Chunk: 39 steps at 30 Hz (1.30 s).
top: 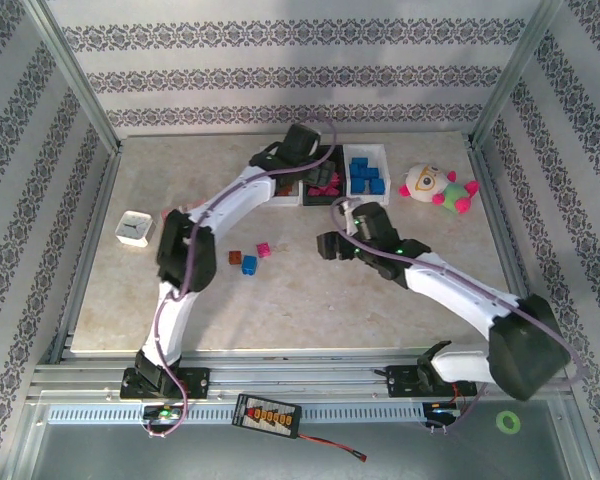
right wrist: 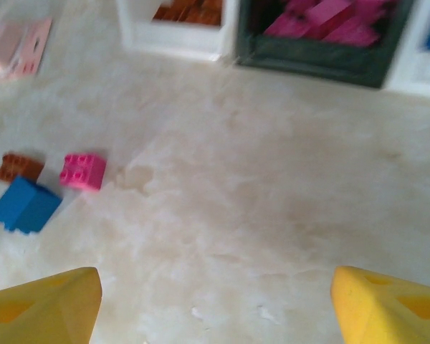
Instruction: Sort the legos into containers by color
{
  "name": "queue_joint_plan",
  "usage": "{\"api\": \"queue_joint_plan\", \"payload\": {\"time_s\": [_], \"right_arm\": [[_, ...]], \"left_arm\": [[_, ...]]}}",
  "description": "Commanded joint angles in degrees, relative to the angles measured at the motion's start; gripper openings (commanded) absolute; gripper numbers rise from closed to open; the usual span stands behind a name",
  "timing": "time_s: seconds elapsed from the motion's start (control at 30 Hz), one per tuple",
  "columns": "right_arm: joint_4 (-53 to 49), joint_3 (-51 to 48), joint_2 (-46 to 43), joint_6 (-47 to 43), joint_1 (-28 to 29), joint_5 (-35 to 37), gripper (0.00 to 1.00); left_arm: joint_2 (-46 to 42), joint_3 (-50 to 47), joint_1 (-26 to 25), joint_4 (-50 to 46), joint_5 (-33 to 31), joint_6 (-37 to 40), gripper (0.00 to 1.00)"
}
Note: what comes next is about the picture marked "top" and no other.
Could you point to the pink lego brick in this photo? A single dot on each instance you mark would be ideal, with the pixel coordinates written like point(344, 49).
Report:
point(336, 179)
point(264, 249)
point(315, 191)
point(329, 191)

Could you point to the orange lego brick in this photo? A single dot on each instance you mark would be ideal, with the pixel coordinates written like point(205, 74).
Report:
point(286, 190)
point(235, 257)

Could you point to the long blue lego brick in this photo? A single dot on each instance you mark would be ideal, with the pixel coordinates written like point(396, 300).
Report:
point(373, 172)

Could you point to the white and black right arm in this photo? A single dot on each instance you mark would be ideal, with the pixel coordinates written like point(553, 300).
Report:
point(455, 295)

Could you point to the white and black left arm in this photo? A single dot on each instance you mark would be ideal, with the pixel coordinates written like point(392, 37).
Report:
point(172, 325)

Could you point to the black open container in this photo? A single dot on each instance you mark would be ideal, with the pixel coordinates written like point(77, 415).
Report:
point(320, 201)

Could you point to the white open container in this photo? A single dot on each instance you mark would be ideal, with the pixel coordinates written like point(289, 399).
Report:
point(367, 201)
point(287, 201)

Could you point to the plush toy with glasses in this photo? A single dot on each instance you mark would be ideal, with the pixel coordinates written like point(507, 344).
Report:
point(427, 182)

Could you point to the pink card packet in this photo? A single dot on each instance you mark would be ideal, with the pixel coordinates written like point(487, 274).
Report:
point(166, 215)

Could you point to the black power distribution board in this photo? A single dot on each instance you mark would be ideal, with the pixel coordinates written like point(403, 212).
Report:
point(267, 416)

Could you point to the white square clock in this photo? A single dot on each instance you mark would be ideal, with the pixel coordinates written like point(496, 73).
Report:
point(134, 228)

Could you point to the green tape roll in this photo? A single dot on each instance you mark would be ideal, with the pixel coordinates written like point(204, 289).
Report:
point(500, 421)

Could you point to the aluminium side rail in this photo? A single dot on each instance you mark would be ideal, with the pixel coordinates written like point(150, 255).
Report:
point(492, 200)
point(92, 240)

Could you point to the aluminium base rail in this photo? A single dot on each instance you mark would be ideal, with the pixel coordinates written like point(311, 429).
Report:
point(305, 380)

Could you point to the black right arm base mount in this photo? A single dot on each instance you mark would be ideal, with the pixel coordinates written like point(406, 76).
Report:
point(402, 381)

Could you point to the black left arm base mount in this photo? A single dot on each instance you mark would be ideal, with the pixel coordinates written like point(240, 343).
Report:
point(197, 382)

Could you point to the aluminium corner post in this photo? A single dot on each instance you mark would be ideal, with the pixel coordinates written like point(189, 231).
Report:
point(75, 75)
point(517, 75)

